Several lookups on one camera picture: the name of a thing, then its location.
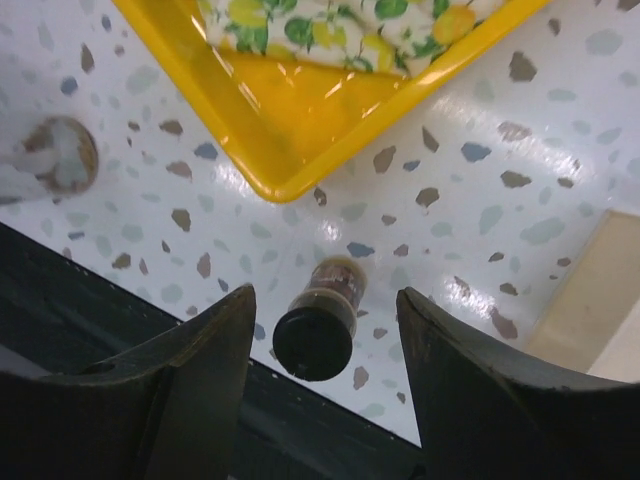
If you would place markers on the lemon print cloth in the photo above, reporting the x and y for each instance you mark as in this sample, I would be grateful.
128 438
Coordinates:
398 37

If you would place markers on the cream divided organizer box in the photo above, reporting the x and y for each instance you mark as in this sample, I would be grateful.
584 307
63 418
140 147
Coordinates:
592 324

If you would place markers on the yellow plastic tray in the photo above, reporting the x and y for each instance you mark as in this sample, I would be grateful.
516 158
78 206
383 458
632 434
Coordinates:
287 125

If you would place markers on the dark pepper grinder jar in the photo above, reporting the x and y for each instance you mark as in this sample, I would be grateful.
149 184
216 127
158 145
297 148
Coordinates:
313 340

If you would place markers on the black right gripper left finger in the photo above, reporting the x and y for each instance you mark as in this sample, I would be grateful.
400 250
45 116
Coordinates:
165 409

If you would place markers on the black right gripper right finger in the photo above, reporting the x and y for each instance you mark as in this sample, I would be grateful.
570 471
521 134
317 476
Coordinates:
486 410

